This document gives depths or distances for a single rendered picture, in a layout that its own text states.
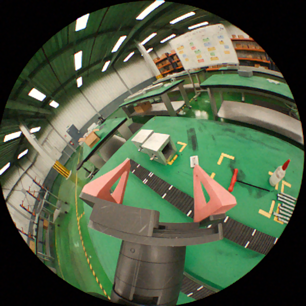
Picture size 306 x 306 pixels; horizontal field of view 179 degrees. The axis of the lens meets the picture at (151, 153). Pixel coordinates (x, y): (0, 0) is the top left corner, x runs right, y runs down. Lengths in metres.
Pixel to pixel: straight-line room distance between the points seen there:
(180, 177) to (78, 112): 10.31
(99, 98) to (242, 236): 10.78
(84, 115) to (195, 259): 10.47
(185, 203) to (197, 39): 2.89
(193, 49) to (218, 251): 3.01
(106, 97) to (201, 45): 9.56
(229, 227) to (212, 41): 2.80
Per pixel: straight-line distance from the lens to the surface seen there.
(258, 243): 0.34
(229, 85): 1.35
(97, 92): 10.83
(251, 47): 9.53
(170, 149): 0.45
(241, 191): 0.35
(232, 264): 0.36
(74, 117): 10.43
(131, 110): 4.42
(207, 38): 2.79
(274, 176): 0.38
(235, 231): 0.30
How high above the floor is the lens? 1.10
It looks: 38 degrees down
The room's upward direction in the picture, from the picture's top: 36 degrees counter-clockwise
